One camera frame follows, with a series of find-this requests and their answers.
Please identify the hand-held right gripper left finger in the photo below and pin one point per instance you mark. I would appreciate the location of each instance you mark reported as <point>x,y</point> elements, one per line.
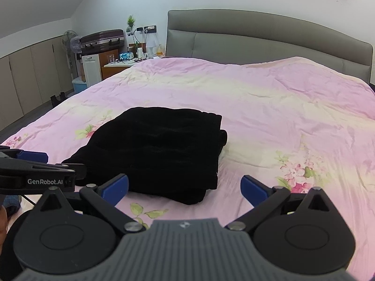
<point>115,186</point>

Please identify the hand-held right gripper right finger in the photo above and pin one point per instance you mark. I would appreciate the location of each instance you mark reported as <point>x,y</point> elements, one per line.
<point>253,187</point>

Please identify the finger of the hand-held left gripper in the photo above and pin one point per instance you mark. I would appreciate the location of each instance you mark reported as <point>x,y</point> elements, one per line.
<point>79,171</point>
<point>33,157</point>

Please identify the black pants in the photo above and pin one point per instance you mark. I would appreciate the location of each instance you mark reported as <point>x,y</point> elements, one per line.
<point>158,152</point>

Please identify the person's left forearm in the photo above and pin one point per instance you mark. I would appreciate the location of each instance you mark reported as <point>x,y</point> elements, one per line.
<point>3,224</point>

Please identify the pair of black shoes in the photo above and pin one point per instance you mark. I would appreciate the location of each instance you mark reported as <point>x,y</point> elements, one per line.
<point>57,99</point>

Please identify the beige built-in cabinets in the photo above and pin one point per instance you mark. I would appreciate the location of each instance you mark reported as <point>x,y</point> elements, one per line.
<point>29,76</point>

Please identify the pink floral blanket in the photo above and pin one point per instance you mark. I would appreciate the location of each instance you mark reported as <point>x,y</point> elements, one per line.
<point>278,108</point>

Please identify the blue storage bin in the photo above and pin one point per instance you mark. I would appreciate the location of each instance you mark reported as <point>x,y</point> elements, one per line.
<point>79,86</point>

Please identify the white small cabinet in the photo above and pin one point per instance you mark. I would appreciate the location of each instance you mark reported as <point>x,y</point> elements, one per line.
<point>91,70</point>

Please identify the brown wooden nightstand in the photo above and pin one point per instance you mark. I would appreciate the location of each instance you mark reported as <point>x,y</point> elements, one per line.
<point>114,69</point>

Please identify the grey standing fan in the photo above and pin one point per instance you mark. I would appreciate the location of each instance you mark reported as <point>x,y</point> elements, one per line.
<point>71,44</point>

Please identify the teal box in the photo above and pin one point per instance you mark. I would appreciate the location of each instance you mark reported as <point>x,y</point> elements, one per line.
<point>125,56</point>

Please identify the dark maroon suitcase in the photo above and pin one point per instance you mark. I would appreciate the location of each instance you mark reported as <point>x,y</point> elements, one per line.
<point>101,41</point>

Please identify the white table lamp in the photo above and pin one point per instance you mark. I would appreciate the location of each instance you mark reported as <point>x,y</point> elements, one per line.
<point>151,45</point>

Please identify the grey upholstered headboard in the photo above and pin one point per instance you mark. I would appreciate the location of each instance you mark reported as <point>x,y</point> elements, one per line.
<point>263,38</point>

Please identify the green potted plant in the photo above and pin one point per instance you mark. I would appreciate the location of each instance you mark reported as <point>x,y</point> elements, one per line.
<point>130,22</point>

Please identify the wall power socket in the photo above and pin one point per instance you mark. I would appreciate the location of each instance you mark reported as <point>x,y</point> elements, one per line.
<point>150,29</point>

